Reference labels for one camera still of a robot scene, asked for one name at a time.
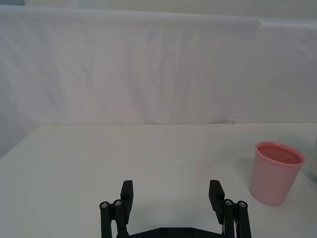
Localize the white table cloth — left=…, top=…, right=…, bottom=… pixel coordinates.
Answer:
left=0, top=121, right=317, bottom=238

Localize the pink plastic cup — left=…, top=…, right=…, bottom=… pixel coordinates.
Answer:
left=249, top=140, right=307, bottom=207

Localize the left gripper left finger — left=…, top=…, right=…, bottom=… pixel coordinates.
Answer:
left=99, top=180, right=135, bottom=238

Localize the white curtain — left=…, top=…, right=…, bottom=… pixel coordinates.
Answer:
left=0, top=4, right=317, bottom=159

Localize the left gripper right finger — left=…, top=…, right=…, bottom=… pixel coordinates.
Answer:
left=208, top=179, right=252, bottom=238

